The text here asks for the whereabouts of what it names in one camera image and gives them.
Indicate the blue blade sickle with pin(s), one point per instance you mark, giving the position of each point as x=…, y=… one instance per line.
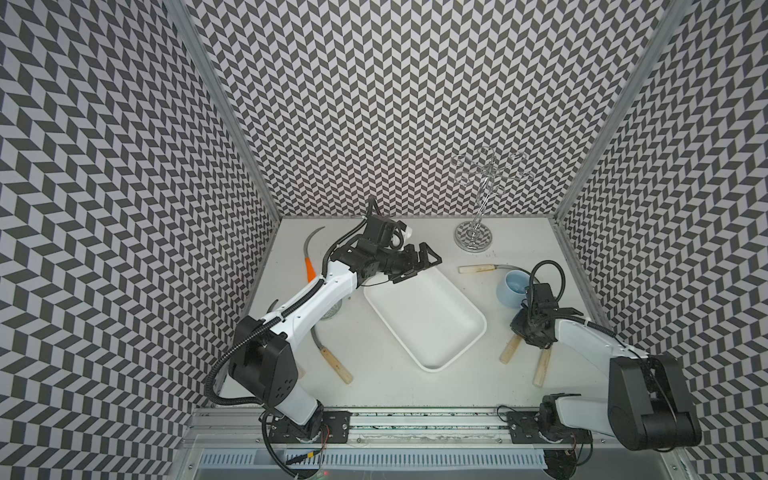
x=542, y=368

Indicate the chrome wire stand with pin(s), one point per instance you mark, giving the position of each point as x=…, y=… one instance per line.
x=492, y=167

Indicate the white plastic storage box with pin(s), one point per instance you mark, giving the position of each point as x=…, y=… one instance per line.
x=429, y=316

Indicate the clear glass cup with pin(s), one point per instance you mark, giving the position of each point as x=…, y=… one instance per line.
x=334, y=310

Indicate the aluminium corner post left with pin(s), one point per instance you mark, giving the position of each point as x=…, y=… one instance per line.
x=180, y=17

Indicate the aluminium corner post right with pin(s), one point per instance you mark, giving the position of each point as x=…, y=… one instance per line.
x=670, y=21

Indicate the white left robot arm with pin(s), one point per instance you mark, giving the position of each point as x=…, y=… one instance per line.
x=260, y=367

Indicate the light blue mug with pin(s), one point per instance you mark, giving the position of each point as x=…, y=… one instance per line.
x=512, y=289

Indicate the orange collar sickle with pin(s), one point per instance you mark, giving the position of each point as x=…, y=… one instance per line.
x=309, y=268

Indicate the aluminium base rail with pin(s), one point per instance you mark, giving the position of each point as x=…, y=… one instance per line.
x=405, y=440

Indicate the wooden handle sickle left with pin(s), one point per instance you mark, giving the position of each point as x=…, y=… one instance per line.
x=336, y=365

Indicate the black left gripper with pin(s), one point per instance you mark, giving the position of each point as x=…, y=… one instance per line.
x=411, y=262

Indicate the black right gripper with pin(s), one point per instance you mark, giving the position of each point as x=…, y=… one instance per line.
x=516, y=326

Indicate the aluminium corner post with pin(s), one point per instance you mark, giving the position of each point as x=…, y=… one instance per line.
x=180, y=17
x=670, y=21

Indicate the sickle near chrome stand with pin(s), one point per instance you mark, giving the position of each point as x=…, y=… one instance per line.
x=481, y=268

